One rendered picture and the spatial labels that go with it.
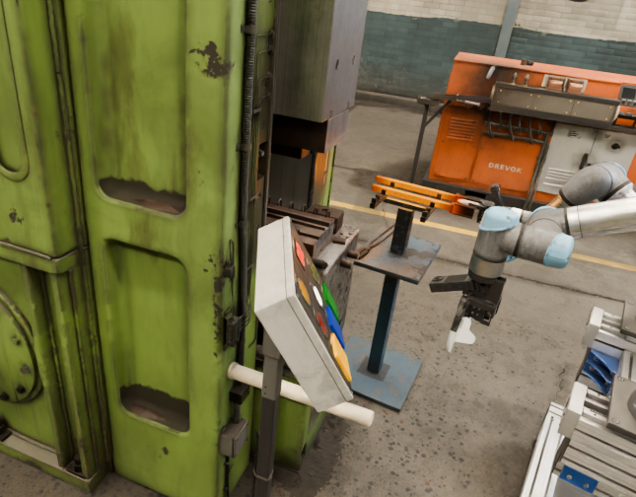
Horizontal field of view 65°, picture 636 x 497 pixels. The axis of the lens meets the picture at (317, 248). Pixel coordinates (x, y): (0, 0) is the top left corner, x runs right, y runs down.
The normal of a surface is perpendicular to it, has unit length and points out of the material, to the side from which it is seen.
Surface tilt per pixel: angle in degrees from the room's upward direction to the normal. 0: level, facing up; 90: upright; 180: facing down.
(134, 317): 90
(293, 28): 90
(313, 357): 90
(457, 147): 90
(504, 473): 0
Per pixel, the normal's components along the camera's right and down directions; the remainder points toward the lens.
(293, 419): -0.34, 0.40
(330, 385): 0.08, 0.47
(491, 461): 0.11, -0.88
